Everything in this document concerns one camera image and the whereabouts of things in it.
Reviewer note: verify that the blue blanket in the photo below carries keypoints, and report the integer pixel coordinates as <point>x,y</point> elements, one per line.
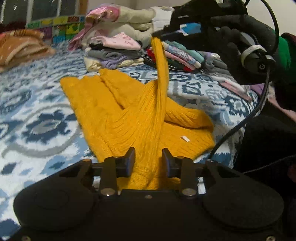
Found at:
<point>190,28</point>

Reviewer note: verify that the colourful alphabet foam mat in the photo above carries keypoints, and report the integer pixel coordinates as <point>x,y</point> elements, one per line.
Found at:
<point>58,29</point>

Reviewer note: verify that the colourful folded clothes stack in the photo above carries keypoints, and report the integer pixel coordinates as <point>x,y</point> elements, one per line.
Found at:
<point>191,59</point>

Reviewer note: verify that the pink top folded garment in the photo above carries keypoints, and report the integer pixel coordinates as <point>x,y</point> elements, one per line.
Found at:
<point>119,41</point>

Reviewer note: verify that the grey purple folded clothes stack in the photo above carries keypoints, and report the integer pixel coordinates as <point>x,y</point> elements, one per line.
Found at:
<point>98,57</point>

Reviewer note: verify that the black gloved right hand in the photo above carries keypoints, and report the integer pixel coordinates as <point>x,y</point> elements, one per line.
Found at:
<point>228,43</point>

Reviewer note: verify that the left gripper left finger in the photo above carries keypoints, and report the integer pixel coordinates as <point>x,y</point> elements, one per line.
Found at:
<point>111,169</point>

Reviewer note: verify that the brown dotted fleece blanket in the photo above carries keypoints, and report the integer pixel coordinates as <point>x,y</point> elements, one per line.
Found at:
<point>21,46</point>

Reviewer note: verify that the blue white patterned bedsheet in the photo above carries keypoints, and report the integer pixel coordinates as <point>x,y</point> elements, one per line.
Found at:
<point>39,132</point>

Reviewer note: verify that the yellow knit sweater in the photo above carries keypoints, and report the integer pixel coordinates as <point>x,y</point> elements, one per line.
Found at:
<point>117,112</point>

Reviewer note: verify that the beige pink quilt heap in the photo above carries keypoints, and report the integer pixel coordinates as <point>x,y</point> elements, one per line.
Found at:
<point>110,20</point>

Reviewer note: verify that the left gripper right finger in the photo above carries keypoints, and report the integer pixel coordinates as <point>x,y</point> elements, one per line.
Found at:
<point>185,170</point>

